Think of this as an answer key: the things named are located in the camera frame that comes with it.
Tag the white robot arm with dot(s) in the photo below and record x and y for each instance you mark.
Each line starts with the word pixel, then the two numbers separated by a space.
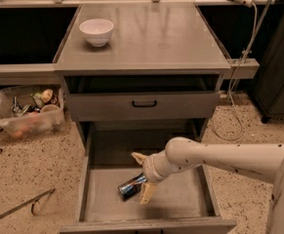
pixel 263 162

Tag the clear plastic storage bin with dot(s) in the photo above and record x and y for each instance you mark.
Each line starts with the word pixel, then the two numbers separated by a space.
pixel 31 110

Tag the closed grey upper drawer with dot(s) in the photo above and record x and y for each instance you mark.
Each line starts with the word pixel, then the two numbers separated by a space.
pixel 118 106

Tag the white ceramic bowl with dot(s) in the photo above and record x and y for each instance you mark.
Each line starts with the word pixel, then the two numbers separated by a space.
pixel 97 32

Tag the metal rod on floor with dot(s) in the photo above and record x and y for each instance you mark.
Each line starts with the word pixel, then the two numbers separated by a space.
pixel 31 201

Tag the black drawer handle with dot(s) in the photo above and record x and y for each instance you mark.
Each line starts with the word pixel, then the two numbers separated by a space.
pixel 144 104

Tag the blue silver redbull can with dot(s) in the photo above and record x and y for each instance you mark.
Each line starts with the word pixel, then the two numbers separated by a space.
pixel 131 187

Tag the grey drawer cabinet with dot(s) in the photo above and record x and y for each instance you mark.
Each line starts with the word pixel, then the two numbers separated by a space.
pixel 154 48

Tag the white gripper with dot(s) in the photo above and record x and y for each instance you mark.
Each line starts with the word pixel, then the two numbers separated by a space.
pixel 149 172

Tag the dark cabinet on wheels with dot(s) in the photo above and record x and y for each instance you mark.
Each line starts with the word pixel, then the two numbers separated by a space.
pixel 267 90

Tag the open grey middle drawer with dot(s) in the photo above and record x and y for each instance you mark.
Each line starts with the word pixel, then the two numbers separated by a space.
pixel 183 204

